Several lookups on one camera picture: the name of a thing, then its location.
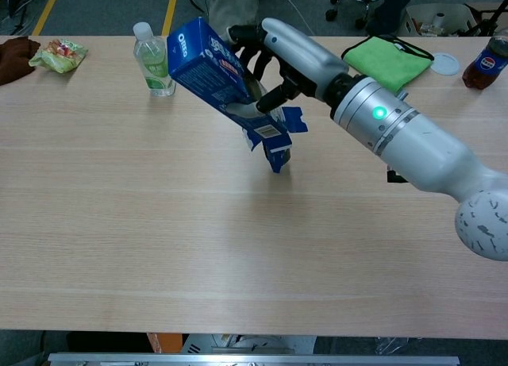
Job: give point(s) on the white round plastic lid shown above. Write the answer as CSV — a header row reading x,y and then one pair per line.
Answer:
x,y
446,64

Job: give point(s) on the dark trouser leg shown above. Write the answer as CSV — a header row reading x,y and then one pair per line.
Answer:
x,y
391,8

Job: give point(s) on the green microfibre cloth black trim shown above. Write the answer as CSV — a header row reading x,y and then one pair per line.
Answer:
x,y
391,62

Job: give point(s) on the green snack bag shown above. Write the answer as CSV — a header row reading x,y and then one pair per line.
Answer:
x,y
59,56

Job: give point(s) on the black tripod stand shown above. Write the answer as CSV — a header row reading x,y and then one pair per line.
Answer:
x,y
490,16
20,1

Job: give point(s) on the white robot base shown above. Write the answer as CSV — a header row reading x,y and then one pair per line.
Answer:
x,y
258,344

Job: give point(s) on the blue Oreo cookie box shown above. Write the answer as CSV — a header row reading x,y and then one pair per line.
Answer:
x,y
206,72

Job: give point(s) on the person's legs khaki trousers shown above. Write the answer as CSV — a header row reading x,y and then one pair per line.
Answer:
x,y
230,5

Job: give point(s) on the clear water bottle green label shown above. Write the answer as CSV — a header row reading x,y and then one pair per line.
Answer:
x,y
152,70

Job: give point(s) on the aluminium profile rail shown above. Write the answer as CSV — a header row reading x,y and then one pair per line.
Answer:
x,y
254,360

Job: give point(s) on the brown cloth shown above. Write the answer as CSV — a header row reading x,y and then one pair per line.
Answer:
x,y
14,60

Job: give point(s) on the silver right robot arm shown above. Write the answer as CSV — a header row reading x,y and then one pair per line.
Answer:
x,y
416,143

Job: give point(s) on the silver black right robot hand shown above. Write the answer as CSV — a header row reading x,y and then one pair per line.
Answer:
x,y
301,52

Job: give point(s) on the Pepsi cola bottle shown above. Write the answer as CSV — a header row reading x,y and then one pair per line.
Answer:
x,y
484,66

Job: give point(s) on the orange object under table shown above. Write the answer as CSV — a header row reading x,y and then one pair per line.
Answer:
x,y
166,342

